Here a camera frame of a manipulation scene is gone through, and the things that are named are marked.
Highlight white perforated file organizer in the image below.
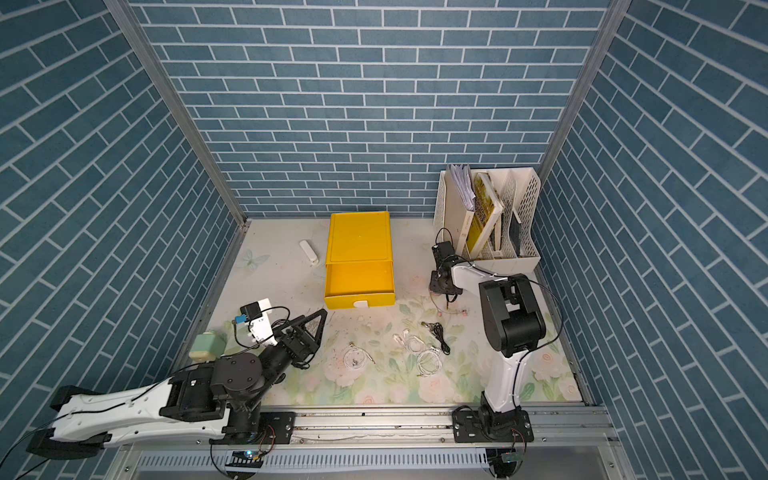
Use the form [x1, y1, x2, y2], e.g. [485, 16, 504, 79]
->
[433, 168, 541, 275]

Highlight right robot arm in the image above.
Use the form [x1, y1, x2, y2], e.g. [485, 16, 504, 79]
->
[430, 241, 547, 442]

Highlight green and cream box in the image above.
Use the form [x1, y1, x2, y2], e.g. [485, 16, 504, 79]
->
[188, 331, 226, 363]

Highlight white earphones left coil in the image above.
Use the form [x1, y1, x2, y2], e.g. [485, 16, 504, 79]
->
[343, 342, 375, 371]

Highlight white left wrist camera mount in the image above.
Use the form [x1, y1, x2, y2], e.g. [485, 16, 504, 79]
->
[232, 298, 276, 349]

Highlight pink wired earphones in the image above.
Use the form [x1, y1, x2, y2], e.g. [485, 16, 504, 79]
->
[429, 292, 468, 317]

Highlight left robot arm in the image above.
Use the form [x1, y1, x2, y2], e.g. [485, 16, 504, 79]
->
[26, 309, 328, 460]

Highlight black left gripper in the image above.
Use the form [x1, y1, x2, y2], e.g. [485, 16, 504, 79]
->
[240, 311, 328, 411]

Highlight white earphones right coil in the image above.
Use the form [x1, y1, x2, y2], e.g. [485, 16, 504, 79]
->
[416, 349, 443, 377]

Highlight small black wired earphones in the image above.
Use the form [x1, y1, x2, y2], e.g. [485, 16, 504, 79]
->
[421, 322, 451, 355]

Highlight yellow drawer cabinet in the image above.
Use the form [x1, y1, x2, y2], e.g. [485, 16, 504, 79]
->
[324, 211, 395, 310]

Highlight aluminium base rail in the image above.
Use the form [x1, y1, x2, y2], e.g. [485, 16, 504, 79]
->
[106, 404, 634, 479]

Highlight yellow covered book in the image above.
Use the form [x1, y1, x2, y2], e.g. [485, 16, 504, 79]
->
[466, 172, 504, 259]

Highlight small white rectangular device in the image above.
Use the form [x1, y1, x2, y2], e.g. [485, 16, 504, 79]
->
[299, 240, 319, 266]

